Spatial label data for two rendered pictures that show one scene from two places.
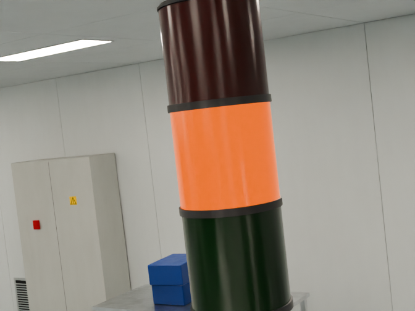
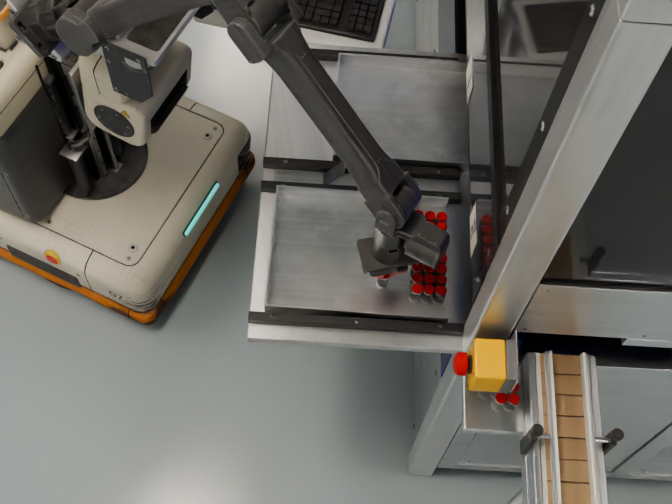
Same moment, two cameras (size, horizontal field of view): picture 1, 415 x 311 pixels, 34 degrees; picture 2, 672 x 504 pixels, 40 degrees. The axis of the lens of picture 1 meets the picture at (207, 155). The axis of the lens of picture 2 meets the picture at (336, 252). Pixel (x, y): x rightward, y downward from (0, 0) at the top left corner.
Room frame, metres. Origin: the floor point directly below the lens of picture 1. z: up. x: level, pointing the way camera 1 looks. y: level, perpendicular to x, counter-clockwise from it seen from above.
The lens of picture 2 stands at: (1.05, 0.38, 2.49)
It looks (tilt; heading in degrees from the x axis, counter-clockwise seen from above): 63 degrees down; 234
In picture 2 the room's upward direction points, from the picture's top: 6 degrees clockwise
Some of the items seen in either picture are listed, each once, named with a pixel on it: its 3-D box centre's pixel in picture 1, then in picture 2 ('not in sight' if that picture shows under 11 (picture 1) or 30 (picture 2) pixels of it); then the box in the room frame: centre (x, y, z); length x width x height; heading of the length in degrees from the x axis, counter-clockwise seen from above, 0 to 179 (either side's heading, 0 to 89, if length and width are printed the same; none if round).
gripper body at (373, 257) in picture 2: not in sight; (388, 245); (0.52, -0.19, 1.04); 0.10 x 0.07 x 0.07; 161
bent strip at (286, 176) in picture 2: not in sight; (308, 171); (0.52, -0.46, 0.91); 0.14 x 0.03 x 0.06; 145
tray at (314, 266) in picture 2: not in sight; (359, 253); (0.53, -0.26, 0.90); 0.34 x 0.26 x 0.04; 146
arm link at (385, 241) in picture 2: not in sight; (394, 230); (0.52, -0.19, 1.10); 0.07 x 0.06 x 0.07; 119
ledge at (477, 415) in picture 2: not in sight; (500, 398); (0.45, 0.11, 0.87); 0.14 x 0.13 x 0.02; 146
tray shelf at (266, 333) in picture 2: not in sight; (380, 186); (0.40, -0.38, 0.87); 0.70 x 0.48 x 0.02; 56
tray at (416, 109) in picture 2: not in sight; (416, 112); (0.25, -0.48, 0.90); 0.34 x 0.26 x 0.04; 146
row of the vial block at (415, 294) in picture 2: not in sight; (416, 256); (0.44, -0.20, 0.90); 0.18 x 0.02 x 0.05; 56
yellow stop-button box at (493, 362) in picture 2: not in sight; (490, 365); (0.48, 0.08, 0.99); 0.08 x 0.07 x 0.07; 146
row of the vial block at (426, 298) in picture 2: not in sight; (428, 256); (0.42, -0.18, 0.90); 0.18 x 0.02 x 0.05; 56
